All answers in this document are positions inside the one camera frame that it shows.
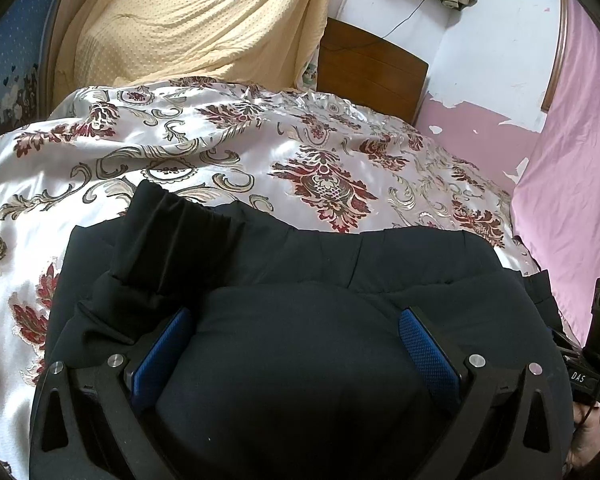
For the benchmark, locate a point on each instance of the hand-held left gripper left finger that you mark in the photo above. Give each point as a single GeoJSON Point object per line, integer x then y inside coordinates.
{"type": "Point", "coordinates": [160, 355]}

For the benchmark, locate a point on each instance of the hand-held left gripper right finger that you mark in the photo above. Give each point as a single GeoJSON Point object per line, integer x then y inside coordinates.
{"type": "Point", "coordinates": [427, 355]}

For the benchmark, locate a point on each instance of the black pants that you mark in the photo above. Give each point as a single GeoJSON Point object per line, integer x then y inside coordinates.
{"type": "Point", "coordinates": [300, 340]}

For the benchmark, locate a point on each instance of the person's right hand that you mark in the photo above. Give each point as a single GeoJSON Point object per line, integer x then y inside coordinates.
{"type": "Point", "coordinates": [587, 440]}

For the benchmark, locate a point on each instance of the pink curtain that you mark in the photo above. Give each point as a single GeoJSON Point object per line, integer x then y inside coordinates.
{"type": "Point", "coordinates": [580, 160]}

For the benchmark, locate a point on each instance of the floral satin bedspread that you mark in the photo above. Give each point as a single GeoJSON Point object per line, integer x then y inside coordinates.
{"type": "Point", "coordinates": [280, 135]}

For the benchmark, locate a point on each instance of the wooden headboard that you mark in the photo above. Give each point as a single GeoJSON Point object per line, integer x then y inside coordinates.
{"type": "Point", "coordinates": [370, 70]}

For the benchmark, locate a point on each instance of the beige draped cloth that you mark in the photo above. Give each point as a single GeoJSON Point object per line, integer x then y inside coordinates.
{"type": "Point", "coordinates": [190, 20]}

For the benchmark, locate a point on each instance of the blue patterned cloth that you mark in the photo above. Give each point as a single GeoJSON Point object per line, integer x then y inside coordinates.
{"type": "Point", "coordinates": [15, 50]}

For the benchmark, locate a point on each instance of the wooden window frame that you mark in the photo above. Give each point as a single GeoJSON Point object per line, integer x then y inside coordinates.
{"type": "Point", "coordinates": [555, 45]}

